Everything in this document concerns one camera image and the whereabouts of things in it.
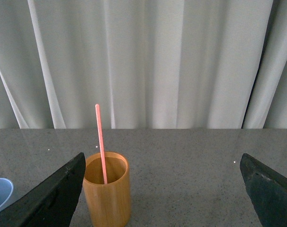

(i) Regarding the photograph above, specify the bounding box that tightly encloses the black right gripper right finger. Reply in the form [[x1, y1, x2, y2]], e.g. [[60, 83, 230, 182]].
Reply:
[[240, 153, 287, 227]]

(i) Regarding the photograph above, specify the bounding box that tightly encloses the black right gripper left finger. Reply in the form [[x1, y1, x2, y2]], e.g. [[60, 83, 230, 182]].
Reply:
[[0, 152, 86, 227]]

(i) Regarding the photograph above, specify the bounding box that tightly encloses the pink chopstick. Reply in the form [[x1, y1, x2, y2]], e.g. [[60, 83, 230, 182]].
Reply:
[[95, 104, 108, 184]]

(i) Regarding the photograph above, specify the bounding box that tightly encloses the light blue plastic cup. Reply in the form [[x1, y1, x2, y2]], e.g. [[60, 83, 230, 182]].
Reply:
[[0, 178, 14, 212]]

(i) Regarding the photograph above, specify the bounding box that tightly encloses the round bamboo chopstick holder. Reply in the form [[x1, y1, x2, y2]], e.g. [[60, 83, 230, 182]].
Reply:
[[83, 151, 131, 227]]

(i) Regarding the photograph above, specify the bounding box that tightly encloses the white pleated curtain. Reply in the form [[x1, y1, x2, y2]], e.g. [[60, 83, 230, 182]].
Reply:
[[0, 0, 287, 129]]

